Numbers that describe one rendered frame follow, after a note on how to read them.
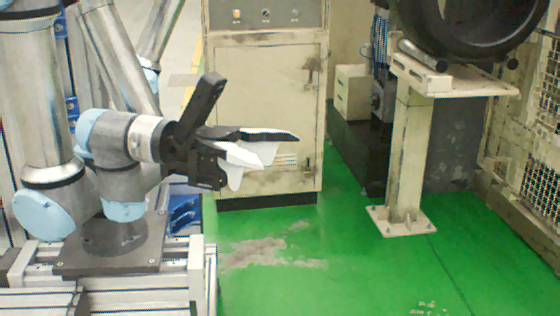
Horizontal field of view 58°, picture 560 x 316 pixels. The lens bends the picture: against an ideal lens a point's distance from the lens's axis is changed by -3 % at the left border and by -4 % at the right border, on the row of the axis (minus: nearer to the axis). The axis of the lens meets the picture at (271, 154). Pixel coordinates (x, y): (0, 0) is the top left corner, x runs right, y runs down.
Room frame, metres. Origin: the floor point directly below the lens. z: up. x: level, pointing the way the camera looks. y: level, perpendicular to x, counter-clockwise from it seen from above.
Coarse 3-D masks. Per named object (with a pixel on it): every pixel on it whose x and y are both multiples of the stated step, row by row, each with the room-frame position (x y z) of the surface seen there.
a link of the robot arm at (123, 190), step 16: (112, 176) 0.74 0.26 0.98; (128, 176) 0.75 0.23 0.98; (144, 176) 0.79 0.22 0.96; (160, 176) 0.83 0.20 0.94; (112, 192) 0.74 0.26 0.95; (128, 192) 0.75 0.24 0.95; (144, 192) 0.78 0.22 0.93; (112, 208) 0.74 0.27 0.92; (128, 208) 0.75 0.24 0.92; (144, 208) 0.77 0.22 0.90
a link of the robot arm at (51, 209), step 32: (0, 0) 0.75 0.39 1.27; (32, 0) 0.78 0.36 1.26; (0, 32) 0.79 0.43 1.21; (32, 32) 0.79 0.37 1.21; (32, 64) 0.79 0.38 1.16; (32, 96) 0.79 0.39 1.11; (64, 96) 0.84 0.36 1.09; (32, 128) 0.78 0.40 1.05; (64, 128) 0.82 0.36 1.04; (32, 160) 0.79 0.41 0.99; (64, 160) 0.80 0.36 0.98; (32, 192) 0.76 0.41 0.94; (64, 192) 0.78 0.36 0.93; (96, 192) 0.85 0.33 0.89; (32, 224) 0.77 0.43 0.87; (64, 224) 0.76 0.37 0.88
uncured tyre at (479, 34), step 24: (408, 0) 1.74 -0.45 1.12; (432, 0) 1.70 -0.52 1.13; (504, 0) 2.02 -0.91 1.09; (528, 0) 1.91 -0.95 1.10; (408, 24) 1.78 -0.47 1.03; (432, 24) 1.71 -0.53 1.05; (480, 24) 2.02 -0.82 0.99; (504, 24) 1.96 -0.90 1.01; (528, 24) 1.76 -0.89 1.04; (432, 48) 1.74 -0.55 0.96; (456, 48) 1.72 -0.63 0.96; (480, 48) 1.73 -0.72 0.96; (504, 48) 1.75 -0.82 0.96
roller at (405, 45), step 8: (400, 40) 2.05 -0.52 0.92; (408, 40) 2.02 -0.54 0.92; (400, 48) 2.03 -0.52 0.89; (408, 48) 1.95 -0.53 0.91; (416, 48) 1.90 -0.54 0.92; (416, 56) 1.88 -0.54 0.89; (424, 56) 1.81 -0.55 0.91; (432, 56) 1.78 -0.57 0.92; (432, 64) 1.74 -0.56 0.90; (440, 64) 1.71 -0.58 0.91; (440, 72) 1.72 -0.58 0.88
